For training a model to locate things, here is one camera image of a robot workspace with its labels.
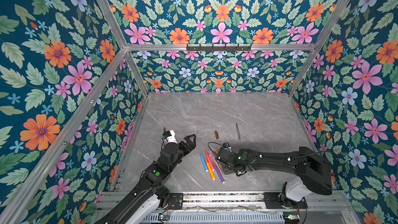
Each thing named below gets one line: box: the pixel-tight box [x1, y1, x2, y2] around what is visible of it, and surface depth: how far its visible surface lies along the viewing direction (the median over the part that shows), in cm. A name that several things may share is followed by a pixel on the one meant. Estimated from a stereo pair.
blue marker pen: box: [199, 151, 209, 173], surface depth 88 cm
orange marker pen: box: [206, 161, 216, 180], surface depth 84 cm
